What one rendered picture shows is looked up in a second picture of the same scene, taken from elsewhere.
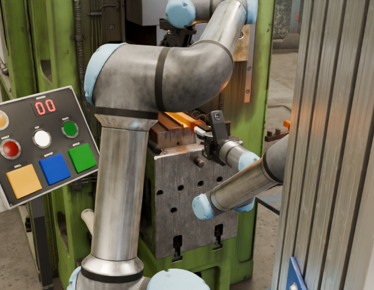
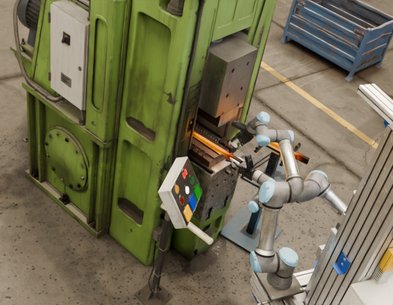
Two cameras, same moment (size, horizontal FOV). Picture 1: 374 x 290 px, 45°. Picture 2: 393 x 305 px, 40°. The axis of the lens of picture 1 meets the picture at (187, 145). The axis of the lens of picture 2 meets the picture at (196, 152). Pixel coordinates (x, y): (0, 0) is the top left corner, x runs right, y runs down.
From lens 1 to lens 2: 2.49 m
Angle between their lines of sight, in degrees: 29
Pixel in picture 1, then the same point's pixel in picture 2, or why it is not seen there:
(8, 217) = (34, 193)
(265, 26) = (251, 85)
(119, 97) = (277, 203)
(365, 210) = (369, 253)
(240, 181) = not seen: hidden behind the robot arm
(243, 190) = not seen: hidden behind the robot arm
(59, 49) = (170, 132)
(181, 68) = (297, 193)
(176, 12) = (263, 143)
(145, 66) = (286, 193)
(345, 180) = (364, 247)
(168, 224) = (208, 203)
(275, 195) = not seen: hidden behind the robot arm
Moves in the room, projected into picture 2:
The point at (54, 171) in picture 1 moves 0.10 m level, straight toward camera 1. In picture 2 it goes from (193, 204) to (204, 214)
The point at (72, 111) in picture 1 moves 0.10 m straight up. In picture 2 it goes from (190, 170) to (193, 158)
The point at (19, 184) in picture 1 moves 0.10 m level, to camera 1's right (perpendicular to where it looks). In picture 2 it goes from (187, 215) to (203, 212)
